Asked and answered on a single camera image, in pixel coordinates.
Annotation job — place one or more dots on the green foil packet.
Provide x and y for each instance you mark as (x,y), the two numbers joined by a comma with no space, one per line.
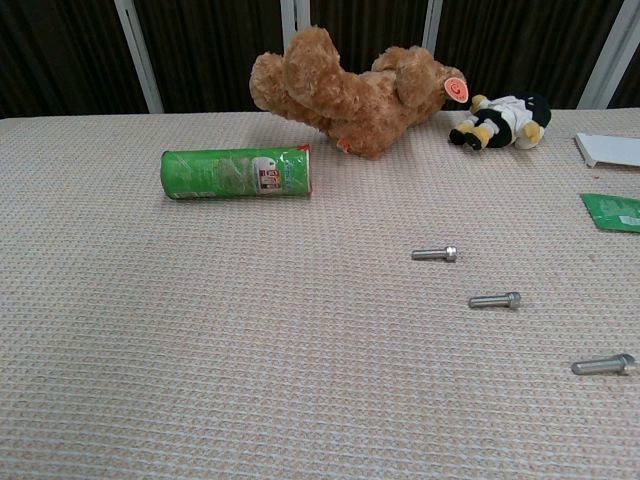
(615,212)

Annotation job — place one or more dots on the beige woven tablecloth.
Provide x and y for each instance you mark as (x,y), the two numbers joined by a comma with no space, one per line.
(250,325)

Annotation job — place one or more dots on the white flat board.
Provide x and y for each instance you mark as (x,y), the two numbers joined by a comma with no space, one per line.
(615,150)

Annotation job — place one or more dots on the silver hex bolt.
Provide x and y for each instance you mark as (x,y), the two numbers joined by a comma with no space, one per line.
(492,301)
(600,365)
(430,254)

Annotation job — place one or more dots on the black white penguin plush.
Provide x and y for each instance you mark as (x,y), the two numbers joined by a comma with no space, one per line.
(500,125)

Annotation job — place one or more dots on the green chips can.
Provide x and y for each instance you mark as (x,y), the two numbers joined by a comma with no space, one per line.
(225,172)

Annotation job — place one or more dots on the brown teddy bear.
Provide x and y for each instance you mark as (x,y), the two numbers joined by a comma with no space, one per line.
(350,110)

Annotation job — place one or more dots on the white frame post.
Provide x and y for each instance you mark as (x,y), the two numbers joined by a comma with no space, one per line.
(432,25)
(607,55)
(140,60)
(295,15)

